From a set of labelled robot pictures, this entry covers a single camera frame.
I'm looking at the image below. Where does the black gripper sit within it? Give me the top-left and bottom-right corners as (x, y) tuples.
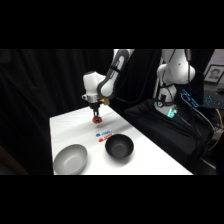
(88, 100), (103, 122)

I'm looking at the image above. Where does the black bowl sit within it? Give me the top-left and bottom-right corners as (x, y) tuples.
(104, 133), (135, 160)

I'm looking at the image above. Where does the small green light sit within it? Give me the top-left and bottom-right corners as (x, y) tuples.
(166, 104), (178, 120)

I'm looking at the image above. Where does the grey bowl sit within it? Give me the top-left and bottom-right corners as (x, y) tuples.
(52, 143), (89, 176)

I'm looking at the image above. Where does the black robot stand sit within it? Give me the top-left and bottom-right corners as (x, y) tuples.
(123, 97), (216, 176)

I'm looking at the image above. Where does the red marker pen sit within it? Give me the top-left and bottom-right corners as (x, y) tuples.
(98, 134), (114, 144)

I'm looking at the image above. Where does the keyboard with blue lights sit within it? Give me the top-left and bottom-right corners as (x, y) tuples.
(180, 88), (224, 110)

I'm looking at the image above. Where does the framed picture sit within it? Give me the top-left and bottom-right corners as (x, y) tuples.
(203, 64), (224, 85)

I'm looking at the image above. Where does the black cable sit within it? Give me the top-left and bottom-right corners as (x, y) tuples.
(114, 49), (160, 105)

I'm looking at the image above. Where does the blue marker pen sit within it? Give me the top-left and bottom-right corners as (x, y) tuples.
(95, 130), (113, 138)

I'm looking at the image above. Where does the yellow cable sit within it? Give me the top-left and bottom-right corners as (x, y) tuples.
(209, 107), (224, 152)

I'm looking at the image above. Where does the black curtain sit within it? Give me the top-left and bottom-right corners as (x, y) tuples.
(0, 49), (163, 176)

